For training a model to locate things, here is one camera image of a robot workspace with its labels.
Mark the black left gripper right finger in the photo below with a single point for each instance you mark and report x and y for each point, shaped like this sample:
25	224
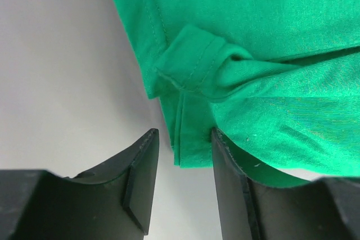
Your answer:
256	201

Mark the green t shirt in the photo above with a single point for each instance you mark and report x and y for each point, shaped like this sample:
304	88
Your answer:
279	78

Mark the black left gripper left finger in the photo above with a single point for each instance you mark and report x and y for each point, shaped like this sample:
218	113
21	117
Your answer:
112	200

